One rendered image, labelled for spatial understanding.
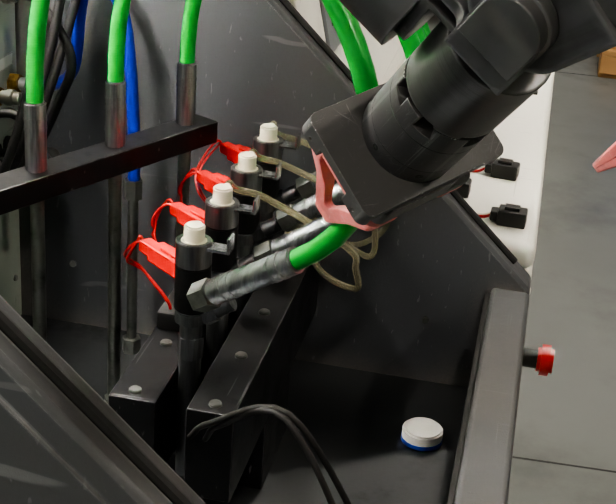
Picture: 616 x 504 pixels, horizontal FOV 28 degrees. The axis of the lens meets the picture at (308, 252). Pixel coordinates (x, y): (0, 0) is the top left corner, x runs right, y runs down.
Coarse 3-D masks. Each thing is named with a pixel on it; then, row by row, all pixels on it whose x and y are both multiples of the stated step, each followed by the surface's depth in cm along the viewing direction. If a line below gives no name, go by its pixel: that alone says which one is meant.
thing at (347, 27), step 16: (336, 0) 71; (336, 16) 71; (352, 16) 71; (336, 32) 72; (352, 32) 71; (352, 48) 71; (368, 48) 72; (352, 64) 71; (368, 64) 71; (368, 80) 72; (336, 224) 76; (320, 240) 77; (336, 240) 76; (304, 256) 78; (320, 256) 78
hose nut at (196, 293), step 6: (198, 282) 85; (204, 282) 84; (192, 288) 85; (198, 288) 84; (192, 294) 84; (198, 294) 84; (204, 294) 84; (192, 300) 84; (198, 300) 84; (204, 300) 84; (192, 306) 85; (198, 306) 84; (204, 306) 84; (210, 306) 84; (216, 306) 84; (204, 312) 85
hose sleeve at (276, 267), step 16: (272, 256) 80; (288, 256) 79; (240, 272) 82; (256, 272) 80; (272, 272) 80; (288, 272) 79; (208, 288) 83; (224, 288) 82; (240, 288) 82; (256, 288) 81
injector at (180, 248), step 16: (176, 240) 94; (208, 240) 95; (176, 256) 94; (192, 256) 94; (208, 256) 94; (176, 272) 95; (192, 272) 94; (208, 272) 95; (176, 288) 95; (176, 304) 96; (224, 304) 96; (176, 320) 97; (192, 320) 96; (208, 320) 96; (192, 336) 97; (192, 352) 98; (192, 368) 98; (192, 384) 99; (176, 432) 102; (176, 448) 102; (176, 464) 103
